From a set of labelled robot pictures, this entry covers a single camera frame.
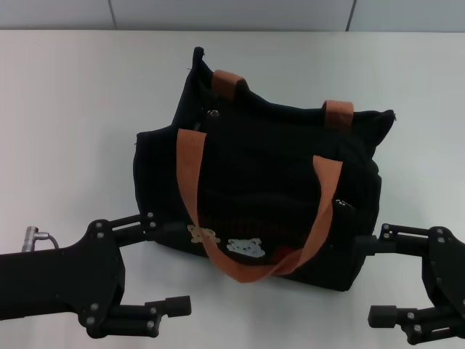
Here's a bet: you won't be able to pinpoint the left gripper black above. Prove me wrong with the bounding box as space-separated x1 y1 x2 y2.
0 212 193 339

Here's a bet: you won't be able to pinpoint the left gripper cable metal plug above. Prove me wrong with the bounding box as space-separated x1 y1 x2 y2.
20 225 62 252

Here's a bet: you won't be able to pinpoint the black food bag orange handles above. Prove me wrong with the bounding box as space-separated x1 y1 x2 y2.
133 46 397 294

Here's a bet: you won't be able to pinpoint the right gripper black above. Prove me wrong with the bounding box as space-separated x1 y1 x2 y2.
354 223 465 346

